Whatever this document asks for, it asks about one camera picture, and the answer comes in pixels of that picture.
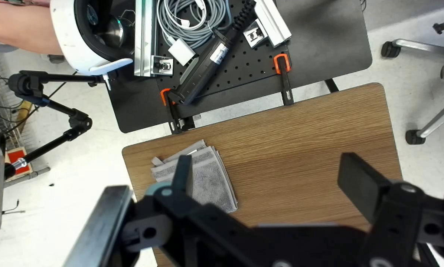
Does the aluminium rail right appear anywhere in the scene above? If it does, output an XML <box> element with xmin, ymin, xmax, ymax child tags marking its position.
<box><xmin>244</xmin><ymin>0</ymin><xmax>291</xmax><ymax>47</ymax></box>

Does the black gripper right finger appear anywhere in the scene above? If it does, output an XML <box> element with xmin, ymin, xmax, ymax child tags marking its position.
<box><xmin>337</xmin><ymin>153</ymin><xmax>391</xmax><ymax>222</ymax></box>

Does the grey coiled cable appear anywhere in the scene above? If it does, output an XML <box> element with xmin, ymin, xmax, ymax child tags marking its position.
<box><xmin>154</xmin><ymin>0</ymin><xmax>233</xmax><ymax>50</ymax></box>

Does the person's forearm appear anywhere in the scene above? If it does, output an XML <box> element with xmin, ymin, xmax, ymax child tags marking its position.
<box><xmin>0</xmin><ymin>0</ymin><xmax>62</xmax><ymax>55</ymax></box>

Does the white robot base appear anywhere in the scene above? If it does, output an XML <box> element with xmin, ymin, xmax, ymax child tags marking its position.
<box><xmin>50</xmin><ymin>0</ymin><xmax>132</xmax><ymax>75</ymax></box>

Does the aluminium rail left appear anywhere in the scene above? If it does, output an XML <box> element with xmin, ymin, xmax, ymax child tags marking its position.
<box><xmin>134</xmin><ymin>0</ymin><xmax>174</xmax><ymax>77</ymax></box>

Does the orange black clamp left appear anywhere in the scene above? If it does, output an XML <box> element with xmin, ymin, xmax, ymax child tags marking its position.
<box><xmin>159</xmin><ymin>87</ymin><xmax>195</xmax><ymax>133</ymax></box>

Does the office chair base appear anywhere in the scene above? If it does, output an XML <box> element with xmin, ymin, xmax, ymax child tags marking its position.
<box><xmin>380</xmin><ymin>22</ymin><xmax>444</xmax><ymax>145</ymax></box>

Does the orange black clamp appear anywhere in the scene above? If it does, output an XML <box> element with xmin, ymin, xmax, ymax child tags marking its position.
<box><xmin>159</xmin><ymin>87</ymin><xmax>195</xmax><ymax>133</ymax></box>
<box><xmin>273</xmin><ymin>52</ymin><xmax>294</xmax><ymax>105</ymax></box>

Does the black cylindrical tool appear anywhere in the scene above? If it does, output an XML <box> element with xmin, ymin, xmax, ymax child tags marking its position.
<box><xmin>168</xmin><ymin>0</ymin><xmax>255</xmax><ymax>105</ymax></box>

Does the orange black clamp right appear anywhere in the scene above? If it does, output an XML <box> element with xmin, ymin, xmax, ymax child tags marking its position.
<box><xmin>273</xmin><ymin>52</ymin><xmax>294</xmax><ymax>105</ymax></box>

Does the white power adapter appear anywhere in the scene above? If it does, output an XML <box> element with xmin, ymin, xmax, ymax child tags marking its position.
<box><xmin>168</xmin><ymin>38</ymin><xmax>195</xmax><ymax>65</ymax></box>

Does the black pegboard table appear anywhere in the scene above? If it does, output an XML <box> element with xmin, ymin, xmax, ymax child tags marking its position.
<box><xmin>110</xmin><ymin>0</ymin><xmax>373</xmax><ymax>133</ymax></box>

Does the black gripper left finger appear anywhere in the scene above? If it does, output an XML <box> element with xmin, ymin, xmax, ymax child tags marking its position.
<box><xmin>172</xmin><ymin>154</ymin><xmax>193</xmax><ymax>194</ymax></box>

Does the grey towel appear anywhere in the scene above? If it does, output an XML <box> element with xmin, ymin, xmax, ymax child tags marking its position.
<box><xmin>150</xmin><ymin>139</ymin><xmax>238</xmax><ymax>213</ymax></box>

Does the aluminium rail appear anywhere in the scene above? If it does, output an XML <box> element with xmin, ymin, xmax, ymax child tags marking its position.
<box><xmin>134</xmin><ymin>0</ymin><xmax>174</xmax><ymax>77</ymax></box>
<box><xmin>244</xmin><ymin>0</ymin><xmax>291</xmax><ymax>47</ymax></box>

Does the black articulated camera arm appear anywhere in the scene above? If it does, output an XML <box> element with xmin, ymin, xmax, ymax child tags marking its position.
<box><xmin>3</xmin><ymin>70</ymin><xmax>108</xmax><ymax>179</ymax></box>

